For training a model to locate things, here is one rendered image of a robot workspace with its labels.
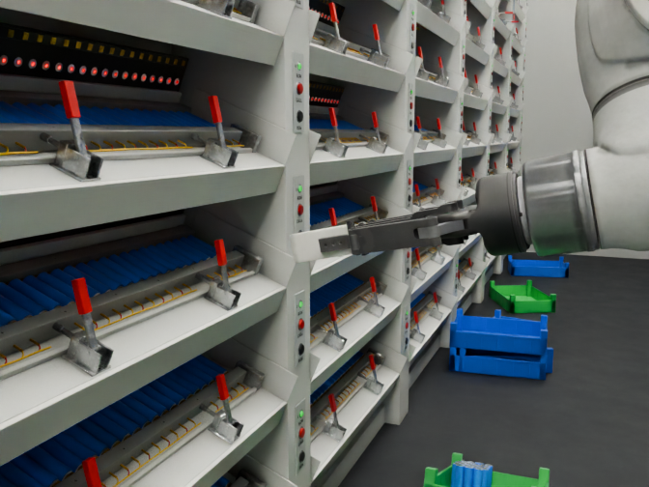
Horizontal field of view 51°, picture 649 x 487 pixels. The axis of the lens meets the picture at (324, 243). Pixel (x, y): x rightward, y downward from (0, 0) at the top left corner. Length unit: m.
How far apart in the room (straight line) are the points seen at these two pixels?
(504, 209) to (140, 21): 0.42
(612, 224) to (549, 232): 0.05
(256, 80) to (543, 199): 0.58
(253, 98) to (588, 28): 0.55
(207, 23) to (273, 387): 0.58
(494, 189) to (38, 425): 0.46
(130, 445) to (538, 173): 0.57
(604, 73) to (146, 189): 0.46
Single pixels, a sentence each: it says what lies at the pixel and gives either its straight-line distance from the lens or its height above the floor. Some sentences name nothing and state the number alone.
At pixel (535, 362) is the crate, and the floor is 0.05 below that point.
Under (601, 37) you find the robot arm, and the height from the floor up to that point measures 0.85.
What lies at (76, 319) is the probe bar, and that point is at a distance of 0.77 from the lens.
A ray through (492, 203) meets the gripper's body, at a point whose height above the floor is 0.70.
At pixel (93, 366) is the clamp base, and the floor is 0.54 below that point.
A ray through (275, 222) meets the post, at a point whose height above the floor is 0.63.
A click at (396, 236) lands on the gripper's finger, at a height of 0.67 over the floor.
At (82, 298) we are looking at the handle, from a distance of 0.71.
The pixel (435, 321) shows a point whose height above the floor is 0.15.
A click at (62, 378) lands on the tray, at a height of 0.53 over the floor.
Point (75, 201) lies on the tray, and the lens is 0.67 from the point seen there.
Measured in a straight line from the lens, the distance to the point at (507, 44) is 3.80.
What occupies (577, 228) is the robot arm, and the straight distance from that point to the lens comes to 0.60.
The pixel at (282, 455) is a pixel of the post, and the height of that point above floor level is 0.24.
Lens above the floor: 0.76
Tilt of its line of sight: 9 degrees down
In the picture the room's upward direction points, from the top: straight up
